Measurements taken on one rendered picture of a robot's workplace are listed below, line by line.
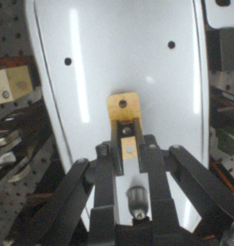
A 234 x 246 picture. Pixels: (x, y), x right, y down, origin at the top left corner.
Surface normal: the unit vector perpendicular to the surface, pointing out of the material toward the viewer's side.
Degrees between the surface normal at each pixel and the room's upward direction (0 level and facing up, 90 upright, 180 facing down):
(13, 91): 90
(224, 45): 0
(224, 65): 0
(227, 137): 78
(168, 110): 0
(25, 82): 90
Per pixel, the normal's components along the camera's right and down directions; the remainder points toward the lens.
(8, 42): -0.02, 0.34
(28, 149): 0.99, -0.15
